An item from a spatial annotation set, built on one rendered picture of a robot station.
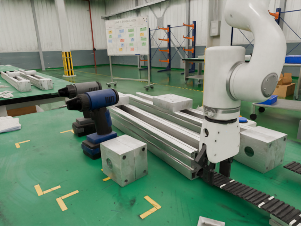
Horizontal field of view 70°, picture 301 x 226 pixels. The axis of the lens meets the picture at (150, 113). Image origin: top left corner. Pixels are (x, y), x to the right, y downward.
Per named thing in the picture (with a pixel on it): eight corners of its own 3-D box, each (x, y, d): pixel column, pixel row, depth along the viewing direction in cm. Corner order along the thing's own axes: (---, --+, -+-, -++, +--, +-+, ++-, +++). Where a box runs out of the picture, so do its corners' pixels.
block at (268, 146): (287, 161, 67) (292, 132, 64) (263, 173, 61) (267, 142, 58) (260, 150, 74) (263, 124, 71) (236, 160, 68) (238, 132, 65)
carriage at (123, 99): (129, 109, 109) (129, 95, 107) (109, 112, 103) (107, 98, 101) (117, 102, 122) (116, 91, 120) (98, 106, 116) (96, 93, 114)
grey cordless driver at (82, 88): (107, 130, 96) (102, 81, 90) (61, 142, 86) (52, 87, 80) (100, 126, 103) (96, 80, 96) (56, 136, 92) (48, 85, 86)
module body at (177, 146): (216, 169, 63) (217, 142, 61) (190, 180, 58) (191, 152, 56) (112, 110, 129) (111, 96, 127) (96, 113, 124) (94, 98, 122)
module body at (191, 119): (255, 152, 73) (258, 128, 70) (236, 160, 68) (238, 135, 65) (140, 105, 138) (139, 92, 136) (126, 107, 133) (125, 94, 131)
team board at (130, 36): (105, 87, 674) (99, 19, 618) (116, 84, 714) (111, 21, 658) (146, 91, 597) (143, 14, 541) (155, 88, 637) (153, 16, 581)
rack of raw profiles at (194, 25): (138, 70, 1193) (135, 27, 1130) (150, 68, 1245) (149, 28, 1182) (181, 74, 942) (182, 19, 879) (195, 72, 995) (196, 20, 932)
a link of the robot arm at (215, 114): (221, 111, 45) (221, 125, 46) (248, 105, 50) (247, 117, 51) (194, 104, 52) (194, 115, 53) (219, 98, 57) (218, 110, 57)
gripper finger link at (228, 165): (230, 155, 55) (228, 178, 57) (238, 152, 57) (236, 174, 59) (220, 150, 58) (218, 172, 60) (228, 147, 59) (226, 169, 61)
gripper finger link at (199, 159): (194, 154, 49) (200, 171, 52) (217, 135, 52) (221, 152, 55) (191, 151, 50) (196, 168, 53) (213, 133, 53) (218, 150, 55)
